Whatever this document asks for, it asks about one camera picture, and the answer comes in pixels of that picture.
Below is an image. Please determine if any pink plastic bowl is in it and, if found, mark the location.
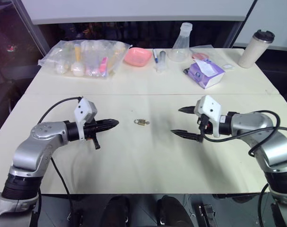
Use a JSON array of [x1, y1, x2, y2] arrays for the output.
[[123, 46, 152, 68]]

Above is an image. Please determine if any pink packet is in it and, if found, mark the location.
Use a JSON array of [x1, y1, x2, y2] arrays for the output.
[[98, 56, 109, 73]]

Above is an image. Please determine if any black boxy device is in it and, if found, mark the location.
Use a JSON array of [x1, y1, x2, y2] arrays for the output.
[[197, 203, 216, 227]]

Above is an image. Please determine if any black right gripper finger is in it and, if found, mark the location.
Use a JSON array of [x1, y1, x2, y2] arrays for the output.
[[178, 106, 197, 116], [170, 129, 202, 142]]

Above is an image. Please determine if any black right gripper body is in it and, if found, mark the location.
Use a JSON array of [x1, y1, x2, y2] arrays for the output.
[[196, 114, 214, 144]]

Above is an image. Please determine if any dark rounded shape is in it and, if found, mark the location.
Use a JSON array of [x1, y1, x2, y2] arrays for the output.
[[102, 195, 131, 227], [157, 195, 190, 227]]

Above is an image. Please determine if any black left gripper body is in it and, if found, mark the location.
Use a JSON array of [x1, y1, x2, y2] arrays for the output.
[[83, 119, 102, 150]]

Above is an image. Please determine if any purple tissue pack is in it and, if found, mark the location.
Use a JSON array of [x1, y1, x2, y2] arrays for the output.
[[183, 58, 226, 90]]

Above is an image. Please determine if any cream tumbler with black lid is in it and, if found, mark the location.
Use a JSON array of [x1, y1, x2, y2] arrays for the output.
[[237, 29, 276, 69]]

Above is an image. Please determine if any clear plastic conical flask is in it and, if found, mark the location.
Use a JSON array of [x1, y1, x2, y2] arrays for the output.
[[167, 22, 194, 63]]

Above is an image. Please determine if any white ball with yellow handle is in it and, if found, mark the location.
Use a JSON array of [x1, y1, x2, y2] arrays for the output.
[[70, 44, 85, 77]]

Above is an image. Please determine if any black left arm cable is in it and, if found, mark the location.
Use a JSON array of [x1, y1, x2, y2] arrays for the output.
[[37, 96, 84, 227]]

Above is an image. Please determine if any clear plastic bag of supplies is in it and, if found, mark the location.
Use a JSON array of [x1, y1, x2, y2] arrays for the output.
[[37, 39, 133, 80]]

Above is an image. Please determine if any clear plastic syringe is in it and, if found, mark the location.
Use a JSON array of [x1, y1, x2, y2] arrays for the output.
[[153, 50, 167, 74]]

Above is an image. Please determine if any clear flat zip bag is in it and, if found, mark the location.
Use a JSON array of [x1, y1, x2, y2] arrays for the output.
[[190, 46, 236, 71]]

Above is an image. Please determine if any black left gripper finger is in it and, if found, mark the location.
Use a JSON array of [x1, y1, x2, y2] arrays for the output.
[[99, 118, 120, 127], [99, 122, 120, 132]]

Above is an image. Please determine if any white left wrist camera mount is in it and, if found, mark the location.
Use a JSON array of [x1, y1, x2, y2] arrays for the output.
[[74, 96, 97, 141]]

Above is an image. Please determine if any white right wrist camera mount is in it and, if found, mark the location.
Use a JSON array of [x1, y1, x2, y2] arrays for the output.
[[195, 95, 222, 139]]

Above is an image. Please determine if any grey metal frame post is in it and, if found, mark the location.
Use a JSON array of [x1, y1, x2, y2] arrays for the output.
[[231, 0, 259, 49], [15, 0, 47, 58]]

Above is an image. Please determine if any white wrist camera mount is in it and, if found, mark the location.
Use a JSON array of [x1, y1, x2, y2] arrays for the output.
[[74, 96, 97, 141], [195, 95, 222, 139]]

